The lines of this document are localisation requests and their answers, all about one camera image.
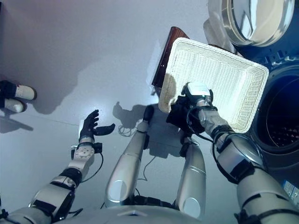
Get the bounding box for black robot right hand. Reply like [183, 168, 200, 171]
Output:
[179, 82, 214, 107]

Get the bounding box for silver robot torso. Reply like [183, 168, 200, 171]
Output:
[7, 204, 204, 224]

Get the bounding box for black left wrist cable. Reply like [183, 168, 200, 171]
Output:
[79, 151, 105, 184]

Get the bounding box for white wicker laundry basket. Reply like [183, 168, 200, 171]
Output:
[158, 37, 270, 134]

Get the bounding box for grey washing machine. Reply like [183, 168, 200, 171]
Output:
[233, 0, 299, 203]

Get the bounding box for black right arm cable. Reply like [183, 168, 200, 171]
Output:
[185, 102, 239, 185]

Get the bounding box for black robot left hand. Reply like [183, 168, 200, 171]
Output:
[78, 109, 116, 143]

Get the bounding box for thin grey floor cable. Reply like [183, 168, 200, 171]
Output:
[137, 155, 156, 182]

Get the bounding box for black garment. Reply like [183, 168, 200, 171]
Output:
[166, 95, 206, 135]

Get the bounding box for coiled white floor cable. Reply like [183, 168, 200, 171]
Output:
[118, 125, 139, 137]

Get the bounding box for silver robot right leg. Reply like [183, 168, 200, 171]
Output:
[174, 136, 207, 221]

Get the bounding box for brown wooden stool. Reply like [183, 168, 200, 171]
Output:
[151, 26, 190, 91]

